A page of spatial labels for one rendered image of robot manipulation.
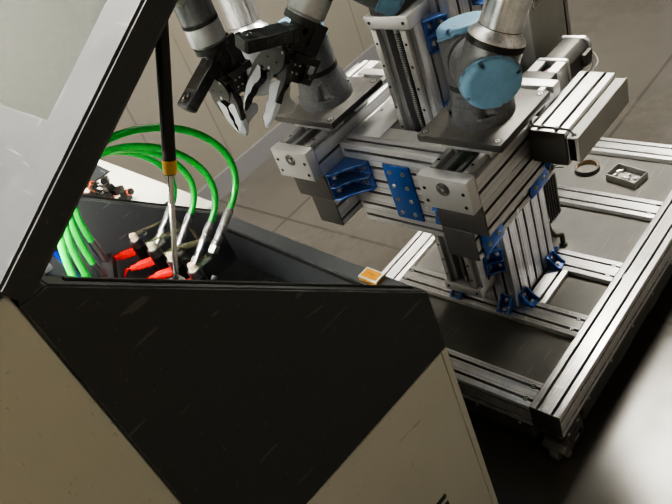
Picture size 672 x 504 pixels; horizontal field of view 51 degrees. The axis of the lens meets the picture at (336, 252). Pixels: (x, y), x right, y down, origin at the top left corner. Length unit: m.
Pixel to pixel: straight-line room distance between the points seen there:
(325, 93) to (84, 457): 1.20
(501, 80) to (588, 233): 1.23
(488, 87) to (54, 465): 0.99
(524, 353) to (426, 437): 0.74
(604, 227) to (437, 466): 1.24
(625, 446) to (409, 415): 0.93
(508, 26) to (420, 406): 0.76
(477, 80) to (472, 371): 1.03
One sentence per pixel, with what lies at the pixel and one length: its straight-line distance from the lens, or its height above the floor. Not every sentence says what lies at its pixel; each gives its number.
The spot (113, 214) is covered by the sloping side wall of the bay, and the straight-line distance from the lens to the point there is 1.66.
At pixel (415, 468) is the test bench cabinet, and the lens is 1.56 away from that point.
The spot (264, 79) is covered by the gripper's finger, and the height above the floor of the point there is 1.35.
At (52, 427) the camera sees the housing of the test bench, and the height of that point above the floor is 1.29.
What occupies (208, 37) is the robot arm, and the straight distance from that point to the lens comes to 1.46.
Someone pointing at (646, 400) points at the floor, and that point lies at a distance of 2.34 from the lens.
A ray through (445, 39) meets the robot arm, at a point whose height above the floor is 1.25.
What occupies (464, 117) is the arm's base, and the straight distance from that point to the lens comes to 1.61.
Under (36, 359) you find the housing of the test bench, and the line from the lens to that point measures 0.92.
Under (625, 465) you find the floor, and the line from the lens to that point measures 2.21.
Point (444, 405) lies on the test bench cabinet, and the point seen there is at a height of 0.66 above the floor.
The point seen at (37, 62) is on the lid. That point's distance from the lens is 1.08.
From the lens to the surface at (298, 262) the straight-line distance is 1.59.
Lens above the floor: 1.86
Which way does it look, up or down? 36 degrees down
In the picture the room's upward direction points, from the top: 23 degrees counter-clockwise
